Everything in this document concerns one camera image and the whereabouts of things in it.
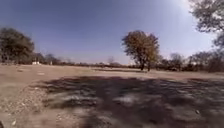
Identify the large leafy tree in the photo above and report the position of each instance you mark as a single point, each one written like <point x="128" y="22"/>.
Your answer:
<point x="141" y="46"/>

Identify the distant row of trees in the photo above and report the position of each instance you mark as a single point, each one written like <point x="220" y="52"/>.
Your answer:
<point x="186" y="63"/>

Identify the small white building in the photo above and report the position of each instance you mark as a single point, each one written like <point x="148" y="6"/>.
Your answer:
<point x="35" y="62"/>

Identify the dark green tree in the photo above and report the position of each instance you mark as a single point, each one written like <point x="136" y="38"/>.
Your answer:
<point x="15" y="45"/>

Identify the tree with overhanging branches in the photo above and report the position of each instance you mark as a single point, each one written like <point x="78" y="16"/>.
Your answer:
<point x="210" y="16"/>

